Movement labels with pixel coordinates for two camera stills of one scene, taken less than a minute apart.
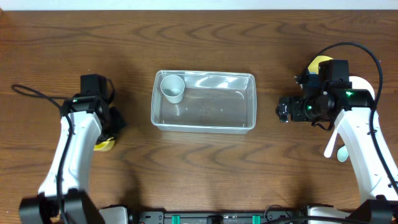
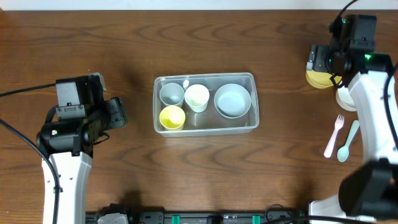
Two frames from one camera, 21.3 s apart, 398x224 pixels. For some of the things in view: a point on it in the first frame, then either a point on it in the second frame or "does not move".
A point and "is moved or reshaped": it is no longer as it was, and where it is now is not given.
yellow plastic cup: (105, 145) to (172, 117)
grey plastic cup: (172, 86) is moved or reshaped
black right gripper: (285, 109) to (315, 62)
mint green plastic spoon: (342, 154) does not move
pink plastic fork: (329, 149) does not move
